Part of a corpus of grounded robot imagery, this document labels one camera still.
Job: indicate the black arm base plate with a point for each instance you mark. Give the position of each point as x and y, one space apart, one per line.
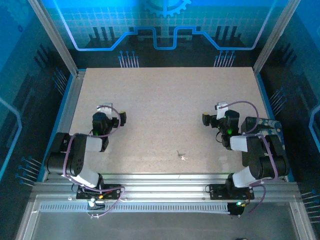
112 191
217 192

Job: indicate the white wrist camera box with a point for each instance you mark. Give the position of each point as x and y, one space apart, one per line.
106 108
221 110

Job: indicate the black controller box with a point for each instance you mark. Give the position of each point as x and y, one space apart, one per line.
236 211

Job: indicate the aluminium mounting rail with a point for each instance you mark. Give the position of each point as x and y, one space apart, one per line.
162 182

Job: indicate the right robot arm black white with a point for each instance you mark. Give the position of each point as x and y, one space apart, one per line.
257 155

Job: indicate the aluminium frame post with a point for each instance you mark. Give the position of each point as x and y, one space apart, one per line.
53 37
275 37

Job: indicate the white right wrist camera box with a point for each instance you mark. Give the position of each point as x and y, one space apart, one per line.
221 110

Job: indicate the small silver key bunch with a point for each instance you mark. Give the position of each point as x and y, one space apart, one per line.
180 155

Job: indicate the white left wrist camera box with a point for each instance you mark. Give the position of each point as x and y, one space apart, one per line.
106 108

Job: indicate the grey metal panel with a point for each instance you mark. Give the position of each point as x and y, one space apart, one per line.
162 225

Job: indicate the aluminium side rail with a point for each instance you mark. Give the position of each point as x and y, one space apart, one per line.
72 100

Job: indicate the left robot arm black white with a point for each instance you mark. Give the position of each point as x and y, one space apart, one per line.
75 155

